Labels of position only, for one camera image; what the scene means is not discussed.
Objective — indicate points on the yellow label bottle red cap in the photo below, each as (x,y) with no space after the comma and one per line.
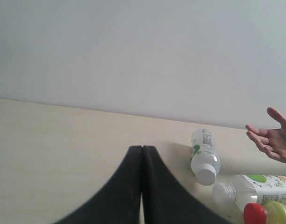
(269,213)

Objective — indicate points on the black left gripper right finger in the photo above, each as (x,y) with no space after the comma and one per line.
(165,201)

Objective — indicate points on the white cap green label bottle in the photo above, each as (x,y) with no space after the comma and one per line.
(205,162)

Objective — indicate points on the person's open hand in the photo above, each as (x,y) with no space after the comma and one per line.
(272,142)

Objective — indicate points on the clear bottle white cartoon label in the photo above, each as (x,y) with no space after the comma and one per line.
(241,190)

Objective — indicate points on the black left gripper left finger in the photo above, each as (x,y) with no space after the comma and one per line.
(118,201)

